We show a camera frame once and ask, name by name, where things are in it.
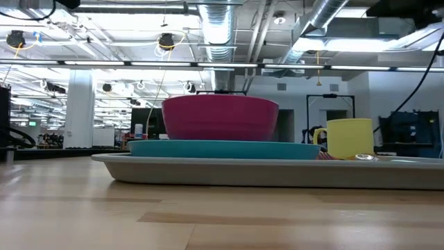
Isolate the black camera stand frame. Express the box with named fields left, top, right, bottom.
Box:
left=305, top=92, right=356, bottom=144
left=196, top=89, right=248, bottom=97

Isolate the grey plastic tray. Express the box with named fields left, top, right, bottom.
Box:
left=90, top=152, right=444, bottom=191

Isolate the black cable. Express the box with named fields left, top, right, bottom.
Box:
left=372, top=30, right=444, bottom=135
left=0, top=0, right=57, bottom=22
left=9, top=126, right=37, bottom=149

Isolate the black ceiling cable reel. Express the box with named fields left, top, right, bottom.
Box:
left=6, top=30, right=26, bottom=49
left=158, top=32, right=176, bottom=51

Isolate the silver round air duct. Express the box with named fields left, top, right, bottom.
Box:
left=197, top=0, right=237, bottom=92
left=277, top=0, right=350, bottom=65

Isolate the long ceiling light strip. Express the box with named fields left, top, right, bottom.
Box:
left=0, top=59, right=444, bottom=73

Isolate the yellow plastic cup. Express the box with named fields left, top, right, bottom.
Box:
left=312, top=117, right=375, bottom=160

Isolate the dark blue storage rack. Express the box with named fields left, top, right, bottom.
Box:
left=377, top=109, right=442, bottom=159

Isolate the blue plastic plate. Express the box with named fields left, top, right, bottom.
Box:
left=127, top=139, right=322, bottom=161

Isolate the black monitor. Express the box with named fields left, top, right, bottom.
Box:
left=130, top=108, right=164, bottom=140

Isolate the pink plastic bowl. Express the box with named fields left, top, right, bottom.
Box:
left=161, top=94, right=280, bottom=142

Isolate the white column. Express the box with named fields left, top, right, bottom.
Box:
left=63, top=68, right=97, bottom=149

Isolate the white cabinet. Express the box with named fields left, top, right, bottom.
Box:
left=92, top=127, right=116, bottom=147

